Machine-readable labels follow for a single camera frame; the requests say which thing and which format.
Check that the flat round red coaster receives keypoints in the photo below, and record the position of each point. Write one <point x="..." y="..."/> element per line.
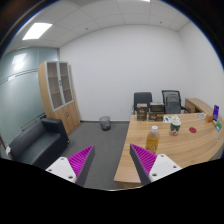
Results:
<point x="193" y="130"/>

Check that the wooden side desk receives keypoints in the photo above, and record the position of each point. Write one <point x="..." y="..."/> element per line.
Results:
<point x="196" y="105"/>

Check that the green flat pack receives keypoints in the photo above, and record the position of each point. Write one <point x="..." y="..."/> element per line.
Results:
<point x="218" y="124"/>

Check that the dark mesh waste bin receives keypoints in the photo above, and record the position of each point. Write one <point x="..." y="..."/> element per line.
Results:
<point x="105" y="123"/>

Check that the orange cardboard box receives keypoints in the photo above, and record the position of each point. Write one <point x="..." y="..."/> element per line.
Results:
<point x="209" y="118"/>

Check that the black leather sofa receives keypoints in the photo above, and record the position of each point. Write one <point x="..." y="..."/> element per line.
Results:
<point x="36" y="143"/>

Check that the green white-lined mug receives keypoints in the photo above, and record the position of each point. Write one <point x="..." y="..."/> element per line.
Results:
<point x="175" y="128"/>

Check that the tall dark brown box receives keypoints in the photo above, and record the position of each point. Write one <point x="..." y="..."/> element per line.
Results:
<point x="142" y="112"/>

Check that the grey mesh-back office chair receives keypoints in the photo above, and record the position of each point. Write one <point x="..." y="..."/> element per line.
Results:
<point x="172" y="103"/>

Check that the wooden glass-door shelf cabinet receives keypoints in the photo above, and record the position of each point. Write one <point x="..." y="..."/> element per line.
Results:
<point x="63" y="113"/>

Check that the yellow tea drink bottle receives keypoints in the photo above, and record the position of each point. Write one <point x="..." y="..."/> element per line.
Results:
<point x="152" y="141"/>

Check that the black solid-back office chair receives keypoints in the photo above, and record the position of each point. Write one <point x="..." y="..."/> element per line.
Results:
<point x="142" y="97"/>

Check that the purple upright box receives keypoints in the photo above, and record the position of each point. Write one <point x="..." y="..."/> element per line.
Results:
<point x="215" y="112"/>

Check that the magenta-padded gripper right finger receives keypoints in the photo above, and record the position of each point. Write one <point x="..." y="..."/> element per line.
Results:
<point x="163" y="166"/>

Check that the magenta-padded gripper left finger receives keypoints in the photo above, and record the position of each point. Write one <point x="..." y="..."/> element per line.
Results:
<point x="63" y="168"/>

